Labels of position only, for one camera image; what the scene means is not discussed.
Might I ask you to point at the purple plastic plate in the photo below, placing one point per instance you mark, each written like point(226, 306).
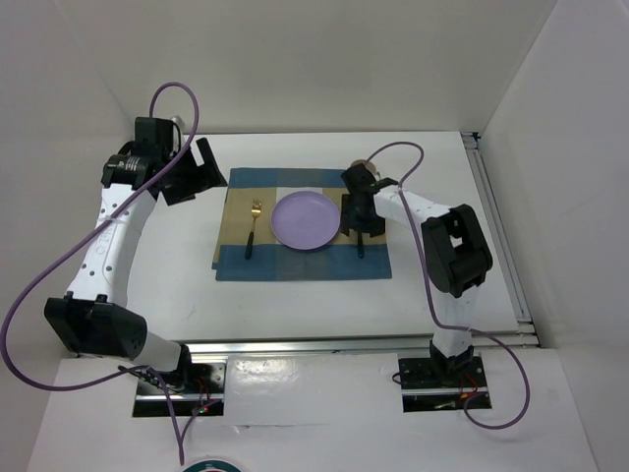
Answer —
point(305, 220)

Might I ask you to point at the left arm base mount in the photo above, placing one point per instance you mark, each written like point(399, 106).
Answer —
point(202, 395)

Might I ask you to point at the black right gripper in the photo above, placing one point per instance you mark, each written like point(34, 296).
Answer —
point(349, 219)

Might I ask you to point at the beige plastic cup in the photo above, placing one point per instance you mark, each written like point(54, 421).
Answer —
point(369, 166)

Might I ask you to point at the green round sticker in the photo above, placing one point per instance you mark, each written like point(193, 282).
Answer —
point(212, 465)

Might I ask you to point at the gold fork green handle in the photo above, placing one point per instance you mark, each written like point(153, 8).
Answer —
point(255, 213)

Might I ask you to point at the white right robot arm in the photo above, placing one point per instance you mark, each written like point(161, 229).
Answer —
point(454, 255)

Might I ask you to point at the gold knife green handle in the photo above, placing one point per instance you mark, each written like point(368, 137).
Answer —
point(360, 245)

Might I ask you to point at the aluminium right side rail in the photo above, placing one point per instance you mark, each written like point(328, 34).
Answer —
point(526, 335)

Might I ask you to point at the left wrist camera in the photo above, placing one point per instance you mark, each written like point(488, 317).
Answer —
point(179, 122)

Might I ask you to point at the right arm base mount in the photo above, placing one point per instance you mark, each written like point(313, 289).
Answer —
point(423, 390)

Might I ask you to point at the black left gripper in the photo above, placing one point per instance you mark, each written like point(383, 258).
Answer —
point(198, 181)

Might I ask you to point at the blue beige checked cloth napkin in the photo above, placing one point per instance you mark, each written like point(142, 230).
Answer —
point(272, 261)

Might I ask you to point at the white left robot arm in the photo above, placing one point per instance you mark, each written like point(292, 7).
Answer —
point(92, 318)

